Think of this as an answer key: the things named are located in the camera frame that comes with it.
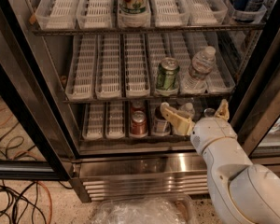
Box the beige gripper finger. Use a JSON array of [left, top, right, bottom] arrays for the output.
[[160, 103, 195, 136], [215, 99, 230, 121]]

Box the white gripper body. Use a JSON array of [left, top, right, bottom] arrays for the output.
[[190, 117, 237, 155]]

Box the clear water bottle shelf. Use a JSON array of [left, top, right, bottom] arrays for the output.
[[172, 103, 195, 135], [181, 46, 216, 94]]

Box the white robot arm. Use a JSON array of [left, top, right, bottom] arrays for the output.
[[161, 100, 280, 224]]

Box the green soda can bottom shelf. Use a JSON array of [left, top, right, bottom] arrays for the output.
[[203, 108, 216, 118]]

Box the green soda can shelf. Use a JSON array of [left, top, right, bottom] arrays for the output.
[[203, 108, 216, 118], [155, 57, 179, 96]]

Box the clear water bottle bottom shelf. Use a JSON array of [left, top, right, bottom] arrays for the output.
[[172, 103, 195, 135]]

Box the dark juice bottle white cap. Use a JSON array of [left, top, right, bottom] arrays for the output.
[[151, 105, 171, 136]]

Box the right glass fridge door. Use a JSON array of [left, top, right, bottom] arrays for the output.
[[230, 0, 280, 156]]

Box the glass fridge door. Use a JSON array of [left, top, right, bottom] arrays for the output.
[[0, 0, 79, 180], [230, 0, 280, 156]]

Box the green soda can middle shelf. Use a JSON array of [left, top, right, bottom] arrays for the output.
[[155, 57, 179, 96]]

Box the stainless steel fridge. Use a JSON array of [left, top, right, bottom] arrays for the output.
[[0, 0, 280, 203]]

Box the large soda bottle top shelf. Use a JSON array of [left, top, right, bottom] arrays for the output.
[[118, 0, 149, 28]]

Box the left glass fridge door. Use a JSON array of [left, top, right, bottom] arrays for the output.
[[0, 0, 79, 180]]

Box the red soda can front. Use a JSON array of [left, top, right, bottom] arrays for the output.
[[130, 111, 147, 137]]

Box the red soda can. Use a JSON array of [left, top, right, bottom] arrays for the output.
[[130, 100, 146, 113], [130, 111, 147, 137]]

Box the red soda can rear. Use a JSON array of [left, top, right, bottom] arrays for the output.
[[130, 100, 146, 113]]

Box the clear plastic bin with bags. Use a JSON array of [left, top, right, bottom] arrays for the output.
[[90, 193, 199, 224]]

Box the middle wire shelf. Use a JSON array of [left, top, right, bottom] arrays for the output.
[[63, 92, 231, 105]]

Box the wire shelf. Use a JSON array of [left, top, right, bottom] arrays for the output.
[[31, 23, 266, 36], [80, 135, 190, 143], [63, 92, 231, 105]]

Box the bottom wire shelf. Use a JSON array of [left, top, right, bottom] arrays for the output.
[[80, 135, 190, 143]]

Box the top wire shelf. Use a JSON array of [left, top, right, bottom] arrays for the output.
[[31, 23, 266, 36]]

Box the black cable bundle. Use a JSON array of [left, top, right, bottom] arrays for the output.
[[0, 121, 73, 224]]

